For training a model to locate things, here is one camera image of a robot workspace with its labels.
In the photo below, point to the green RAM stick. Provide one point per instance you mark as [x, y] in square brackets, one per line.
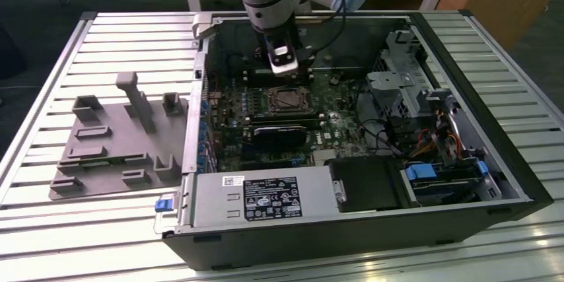
[115, 162]

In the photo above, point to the grey metal drive cage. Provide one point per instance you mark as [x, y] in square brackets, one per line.
[392, 97]

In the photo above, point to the grey plastic parts rack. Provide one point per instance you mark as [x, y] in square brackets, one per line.
[115, 136]

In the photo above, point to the black open PC case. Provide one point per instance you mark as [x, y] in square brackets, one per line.
[352, 245]

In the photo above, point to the black RAM stick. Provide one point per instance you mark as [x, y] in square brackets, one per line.
[282, 116]

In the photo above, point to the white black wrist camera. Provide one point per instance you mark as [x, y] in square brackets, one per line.
[283, 59]

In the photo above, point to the silver square CPU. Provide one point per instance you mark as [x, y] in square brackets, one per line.
[290, 98]

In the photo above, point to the small silver chipset heatsink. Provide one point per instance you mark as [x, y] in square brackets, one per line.
[324, 156]

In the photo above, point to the blue case latch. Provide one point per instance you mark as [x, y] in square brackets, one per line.
[163, 205]

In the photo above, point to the black graphics card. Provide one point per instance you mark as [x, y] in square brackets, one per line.
[278, 136]

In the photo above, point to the black plastic drive bay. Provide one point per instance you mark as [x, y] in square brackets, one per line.
[366, 183]

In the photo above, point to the grey power supply unit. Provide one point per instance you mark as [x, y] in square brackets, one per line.
[211, 202]

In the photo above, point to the green motherboard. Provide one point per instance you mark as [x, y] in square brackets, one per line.
[343, 130]

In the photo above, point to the hard disk blue carrier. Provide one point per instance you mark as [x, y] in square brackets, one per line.
[420, 171]

